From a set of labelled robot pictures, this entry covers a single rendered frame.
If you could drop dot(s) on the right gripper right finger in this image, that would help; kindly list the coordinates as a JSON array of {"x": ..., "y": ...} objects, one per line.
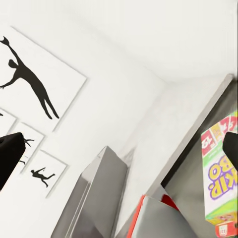
[{"x": 230, "y": 147}]

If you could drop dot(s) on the desk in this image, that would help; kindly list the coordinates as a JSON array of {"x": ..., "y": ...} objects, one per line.
[{"x": 166, "y": 149}]

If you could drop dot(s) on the toy box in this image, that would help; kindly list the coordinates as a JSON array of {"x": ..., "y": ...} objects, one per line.
[{"x": 91, "y": 208}]

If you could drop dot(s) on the swivel chair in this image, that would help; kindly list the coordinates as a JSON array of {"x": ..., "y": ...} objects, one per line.
[{"x": 159, "y": 219}]

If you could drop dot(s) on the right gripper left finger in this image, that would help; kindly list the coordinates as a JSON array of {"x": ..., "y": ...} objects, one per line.
[{"x": 12, "y": 148}]

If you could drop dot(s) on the board game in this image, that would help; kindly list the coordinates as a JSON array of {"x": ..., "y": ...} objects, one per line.
[{"x": 220, "y": 178}]

